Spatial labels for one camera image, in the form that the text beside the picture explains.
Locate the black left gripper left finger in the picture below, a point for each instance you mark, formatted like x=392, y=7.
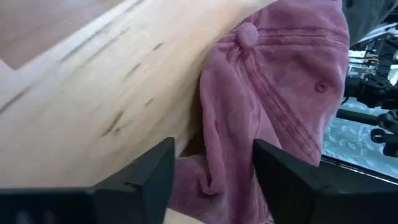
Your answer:
x=130, y=199

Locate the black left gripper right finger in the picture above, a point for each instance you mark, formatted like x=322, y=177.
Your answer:
x=298, y=199

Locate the maroon baseball cap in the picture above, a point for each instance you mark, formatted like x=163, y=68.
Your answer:
x=264, y=93

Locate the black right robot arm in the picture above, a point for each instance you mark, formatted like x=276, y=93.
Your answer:
x=373, y=84

